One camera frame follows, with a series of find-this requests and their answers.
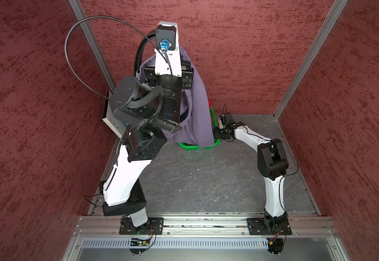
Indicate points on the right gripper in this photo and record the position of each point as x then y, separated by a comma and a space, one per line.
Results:
218, 135

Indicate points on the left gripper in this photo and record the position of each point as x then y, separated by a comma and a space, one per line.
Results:
184, 79

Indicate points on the purple trousers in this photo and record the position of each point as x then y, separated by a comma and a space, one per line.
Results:
197, 128

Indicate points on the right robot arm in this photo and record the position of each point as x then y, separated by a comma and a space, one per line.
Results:
272, 164

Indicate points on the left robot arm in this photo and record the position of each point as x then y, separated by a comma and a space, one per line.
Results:
150, 109

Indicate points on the grey white book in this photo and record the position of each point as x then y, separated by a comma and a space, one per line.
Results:
117, 126

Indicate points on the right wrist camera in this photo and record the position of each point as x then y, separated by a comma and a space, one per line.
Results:
226, 120

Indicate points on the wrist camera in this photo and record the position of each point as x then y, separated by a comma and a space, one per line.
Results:
168, 57
226, 120

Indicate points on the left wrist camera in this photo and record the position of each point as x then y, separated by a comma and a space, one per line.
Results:
168, 57

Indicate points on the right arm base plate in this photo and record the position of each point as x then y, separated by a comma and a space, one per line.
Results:
268, 227

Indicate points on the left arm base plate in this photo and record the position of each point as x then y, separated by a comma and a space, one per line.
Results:
154, 226

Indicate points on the aluminium rail frame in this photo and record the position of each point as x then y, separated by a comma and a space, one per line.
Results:
205, 237

